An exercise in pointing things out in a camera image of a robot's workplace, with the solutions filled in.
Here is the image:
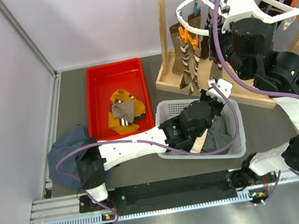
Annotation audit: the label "tan beige sock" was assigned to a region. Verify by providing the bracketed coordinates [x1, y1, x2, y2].
[187, 13, 202, 29]

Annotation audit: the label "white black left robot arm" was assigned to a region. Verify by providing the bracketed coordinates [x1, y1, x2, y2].
[76, 84, 236, 209]

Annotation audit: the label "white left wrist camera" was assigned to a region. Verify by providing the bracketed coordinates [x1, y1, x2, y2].
[208, 79, 233, 99]

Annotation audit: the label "beige sock maroon stripes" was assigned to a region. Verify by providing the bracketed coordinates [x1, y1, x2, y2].
[111, 100, 135, 123]

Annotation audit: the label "blue grey cloth pile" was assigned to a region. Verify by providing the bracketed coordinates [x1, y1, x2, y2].
[47, 124, 88, 190]

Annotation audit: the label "brown white chevron sock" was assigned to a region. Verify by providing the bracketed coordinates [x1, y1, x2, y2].
[169, 24, 201, 95]

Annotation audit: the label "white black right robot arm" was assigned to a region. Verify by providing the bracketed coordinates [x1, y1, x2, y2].
[208, 17, 299, 184]

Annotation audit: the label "mustard sock brown white stripes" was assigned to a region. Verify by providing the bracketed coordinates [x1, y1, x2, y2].
[108, 112, 139, 135]

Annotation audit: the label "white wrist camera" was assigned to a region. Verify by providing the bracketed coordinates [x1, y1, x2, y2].
[218, 0, 262, 33]
[208, 79, 233, 99]

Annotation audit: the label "grey garment in basket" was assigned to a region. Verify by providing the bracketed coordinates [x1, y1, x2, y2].
[201, 115, 232, 153]

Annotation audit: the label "orange clothes peg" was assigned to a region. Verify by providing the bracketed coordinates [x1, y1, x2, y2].
[187, 34, 200, 48]
[178, 26, 189, 43]

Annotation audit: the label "white perforated laundry basket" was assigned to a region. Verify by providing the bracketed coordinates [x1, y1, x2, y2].
[155, 99, 246, 160]

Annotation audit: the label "black sock on hanger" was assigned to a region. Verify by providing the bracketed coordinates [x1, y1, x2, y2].
[259, 0, 293, 16]

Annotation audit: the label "black garment with beige band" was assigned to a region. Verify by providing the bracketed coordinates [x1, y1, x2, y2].
[172, 129, 216, 156]

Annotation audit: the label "wooden drying rack frame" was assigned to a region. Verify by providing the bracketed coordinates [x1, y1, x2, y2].
[156, 0, 299, 109]

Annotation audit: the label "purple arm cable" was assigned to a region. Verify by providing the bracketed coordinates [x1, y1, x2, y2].
[207, 0, 299, 205]
[47, 81, 252, 224]

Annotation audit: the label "silver slotted cable duct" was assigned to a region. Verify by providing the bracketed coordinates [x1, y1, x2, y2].
[45, 190, 267, 224]

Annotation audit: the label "mustard yellow sock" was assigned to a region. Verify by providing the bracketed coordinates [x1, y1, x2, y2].
[110, 89, 146, 117]

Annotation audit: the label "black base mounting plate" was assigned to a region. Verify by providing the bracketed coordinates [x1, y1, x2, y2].
[77, 166, 254, 222]

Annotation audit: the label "white clothes peg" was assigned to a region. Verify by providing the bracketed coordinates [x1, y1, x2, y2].
[282, 16, 296, 31]

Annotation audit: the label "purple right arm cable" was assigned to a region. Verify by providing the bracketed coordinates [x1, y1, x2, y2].
[207, 0, 299, 205]

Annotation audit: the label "red plastic tray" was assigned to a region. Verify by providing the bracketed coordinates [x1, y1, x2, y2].
[86, 58, 155, 140]

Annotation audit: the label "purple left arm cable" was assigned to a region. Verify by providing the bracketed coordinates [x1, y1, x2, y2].
[47, 81, 252, 224]

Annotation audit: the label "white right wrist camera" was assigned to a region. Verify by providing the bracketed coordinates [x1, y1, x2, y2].
[218, 0, 262, 33]

